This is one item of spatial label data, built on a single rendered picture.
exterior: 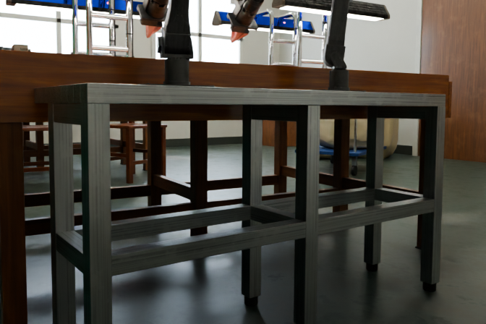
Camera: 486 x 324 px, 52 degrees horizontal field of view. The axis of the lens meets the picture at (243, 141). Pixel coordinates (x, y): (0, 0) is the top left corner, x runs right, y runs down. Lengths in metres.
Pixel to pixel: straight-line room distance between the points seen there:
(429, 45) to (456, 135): 1.16
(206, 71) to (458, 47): 5.09
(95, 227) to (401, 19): 6.26
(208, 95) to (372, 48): 6.20
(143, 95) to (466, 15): 5.63
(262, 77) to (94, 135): 0.80
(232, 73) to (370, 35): 5.76
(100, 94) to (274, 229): 0.56
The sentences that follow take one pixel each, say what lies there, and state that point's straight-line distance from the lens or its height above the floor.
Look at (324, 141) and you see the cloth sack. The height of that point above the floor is 0.29.
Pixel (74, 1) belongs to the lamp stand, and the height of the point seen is 1.05.
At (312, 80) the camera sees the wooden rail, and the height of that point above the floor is 0.72.
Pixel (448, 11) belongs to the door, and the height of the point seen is 1.76.
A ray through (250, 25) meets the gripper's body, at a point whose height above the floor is 0.90.
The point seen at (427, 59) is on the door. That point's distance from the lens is 6.64.
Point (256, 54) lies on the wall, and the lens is 8.40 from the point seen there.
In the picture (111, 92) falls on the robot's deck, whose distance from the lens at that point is 1.02.
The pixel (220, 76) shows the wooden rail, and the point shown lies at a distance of 1.59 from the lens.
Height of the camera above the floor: 0.63
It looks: 4 degrees down
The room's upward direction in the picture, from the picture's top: straight up
